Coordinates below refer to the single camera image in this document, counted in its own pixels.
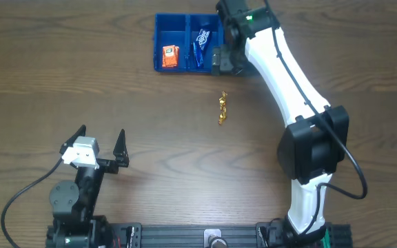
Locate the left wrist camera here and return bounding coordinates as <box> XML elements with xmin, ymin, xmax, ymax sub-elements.
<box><xmin>61</xmin><ymin>136</ymin><xmax>101</xmax><ymax>170</ymax></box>

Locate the black cable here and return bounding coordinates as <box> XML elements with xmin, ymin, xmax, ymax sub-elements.
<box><xmin>0</xmin><ymin>156</ymin><xmax>65</xmax><ymax>248</ymax></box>
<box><xmin>263</xmin><ymin>0</ymin><xmax>369</xmax><ymax>235</ymax></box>

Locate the mounting rail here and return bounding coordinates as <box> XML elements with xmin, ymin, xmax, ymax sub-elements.
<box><xmin>45</xmin><ymin>223</ymin><xmax>353</xmax><ymax>248</ymax></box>

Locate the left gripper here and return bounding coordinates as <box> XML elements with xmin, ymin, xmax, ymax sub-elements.
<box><xmin>59</xmin><ymin>124</ymin><xmax>131</xmax><ymax>175</ymax></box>

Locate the blue tray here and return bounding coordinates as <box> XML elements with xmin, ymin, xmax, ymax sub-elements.
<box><xmin>152</xmin><ymin>12</ymin><xmax>251</xmax><ymax>75</ymax></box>

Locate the blue candy pack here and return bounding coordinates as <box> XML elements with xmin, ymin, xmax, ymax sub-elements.
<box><xmin>192</xmin><ymin>41</ymin><xmax>205</xmax><ymax>69</ymax></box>
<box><xmin>196</xmin><ymin>28</ymin><xmax>212</xmax><ymax>52</ymax></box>

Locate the orange candy box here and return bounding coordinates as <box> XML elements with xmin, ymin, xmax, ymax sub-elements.
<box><xmin>172</xmin><ymin>44</ymin><xmax>181</xmax><ymax>66</ymax></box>
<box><xmin>161</xmin><ymin>44</ymin><xmax>178</xmax><ymax>68</ymax></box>

